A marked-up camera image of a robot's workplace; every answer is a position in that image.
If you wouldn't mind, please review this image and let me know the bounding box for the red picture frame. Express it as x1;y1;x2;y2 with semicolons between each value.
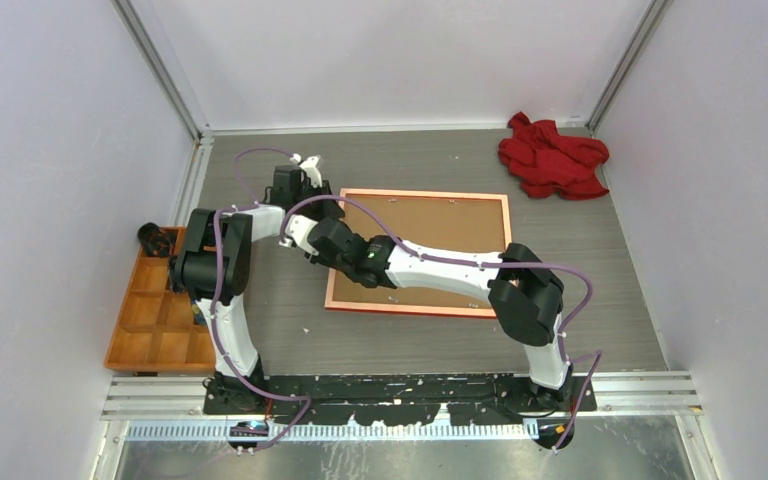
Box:
324;188;512;319

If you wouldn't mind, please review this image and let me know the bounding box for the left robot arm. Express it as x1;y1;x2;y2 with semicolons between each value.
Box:
169;156;345;414

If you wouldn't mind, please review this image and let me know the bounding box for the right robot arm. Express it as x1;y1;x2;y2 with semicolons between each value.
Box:
284;215;571;411

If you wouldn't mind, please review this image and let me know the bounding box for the wooden compartment tray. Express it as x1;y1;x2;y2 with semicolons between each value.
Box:
103;250;215;374

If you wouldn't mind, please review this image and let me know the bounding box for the red cloth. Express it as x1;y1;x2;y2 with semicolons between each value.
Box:
497;112;610;201

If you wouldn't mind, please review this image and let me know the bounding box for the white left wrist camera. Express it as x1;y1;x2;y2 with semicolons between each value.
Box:
290;153;324;188

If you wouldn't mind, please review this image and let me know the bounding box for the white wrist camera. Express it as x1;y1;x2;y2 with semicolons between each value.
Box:
279;214;319;256
290;153;324;188

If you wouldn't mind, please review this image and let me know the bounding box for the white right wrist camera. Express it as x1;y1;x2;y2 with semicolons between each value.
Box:
279;214;319;256

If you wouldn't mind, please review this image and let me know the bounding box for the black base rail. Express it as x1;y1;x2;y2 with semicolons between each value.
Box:
202;373;597;426

